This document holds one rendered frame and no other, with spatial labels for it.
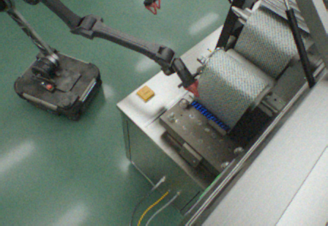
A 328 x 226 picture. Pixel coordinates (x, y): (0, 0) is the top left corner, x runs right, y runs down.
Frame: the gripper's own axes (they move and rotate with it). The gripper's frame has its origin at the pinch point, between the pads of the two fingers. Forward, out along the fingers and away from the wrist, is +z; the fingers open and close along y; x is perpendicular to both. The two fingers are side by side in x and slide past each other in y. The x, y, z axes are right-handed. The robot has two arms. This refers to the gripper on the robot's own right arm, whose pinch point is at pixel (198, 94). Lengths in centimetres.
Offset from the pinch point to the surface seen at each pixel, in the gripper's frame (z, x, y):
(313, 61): 11.0, 38.5, -28.5
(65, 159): -1, -125, 60
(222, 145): 22.6, 8.4, 9.4
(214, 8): -33, -144, -189
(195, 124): 9.6, 0.7, 10.6
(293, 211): 22, 56, 32
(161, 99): -5.7, -23.5, 5.7
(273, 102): 12.8, 32.9, -4.3
